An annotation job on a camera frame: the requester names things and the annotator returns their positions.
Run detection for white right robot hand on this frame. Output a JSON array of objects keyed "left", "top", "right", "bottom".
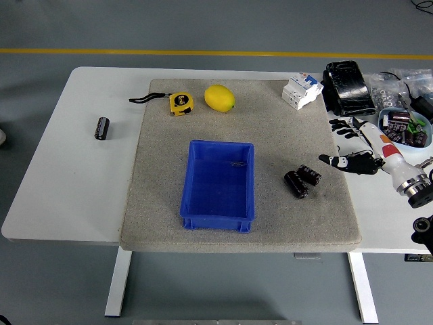
[{"left": 319, "top": 116, "right": 423, "bottom": 187}]

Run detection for blue plastic box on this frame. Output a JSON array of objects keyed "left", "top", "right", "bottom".
[{"left": 179, "top": 139, "right": 255, "bottom": 234}]

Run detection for green plastic clips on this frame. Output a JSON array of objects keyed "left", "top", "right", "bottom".
[{"left": 407, "top": 118, "right": 426, "bottom": 133}]

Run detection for light blue bowl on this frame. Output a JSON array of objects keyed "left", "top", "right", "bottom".
[{"left": 378, "top": 107, "right": 433, "bottom": 150}]

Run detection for clear bag of nuts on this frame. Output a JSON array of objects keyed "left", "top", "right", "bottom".
[{"left": 368, "top": 72, "right": 407, "bottom": 111}]

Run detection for black wrapped pouch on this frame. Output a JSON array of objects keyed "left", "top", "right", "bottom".
[{"left": 320, "top": 60, "right": 378, "bottom": 118}]

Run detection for clear plastic bag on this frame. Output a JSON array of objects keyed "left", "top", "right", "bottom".
[{"left": 388, "top": 68, "right": 433, "bottom": 99}]

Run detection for white blue circuit breaker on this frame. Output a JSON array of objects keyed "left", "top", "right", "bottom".
[{"left": 281, "top": 71, "right": 325, "bottom": 111}]

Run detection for grey-brown mat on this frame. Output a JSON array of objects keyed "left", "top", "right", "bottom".
[{"left": 118, "top": 79, "right": 362, "bottom": 254}]

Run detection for white table leg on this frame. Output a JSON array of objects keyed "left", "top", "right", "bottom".
[
  {"left": 104, "top": 251, "right": 133, "bottom": 318},
  {"left": 347, "top": 252, "right": 379, "bottom": 324}
]

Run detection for yellow lemon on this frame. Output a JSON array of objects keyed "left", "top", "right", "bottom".
[{"left": 204, "top": 84, "right": 236, "bottom": 112}]

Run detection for yellow tape measure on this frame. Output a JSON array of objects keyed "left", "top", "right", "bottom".
[{"left": 128, "top": 91, "right": 196, "bottom": 117}]

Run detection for black power adapter with cable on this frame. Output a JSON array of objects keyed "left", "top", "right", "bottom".
[{"left": 378, "top": 70, "right": 433, "bottom": 120}]

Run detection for black floor cable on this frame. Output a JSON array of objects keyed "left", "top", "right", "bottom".
[{"left": 411, "top": 0, "right": 433, "bottom": 14}]

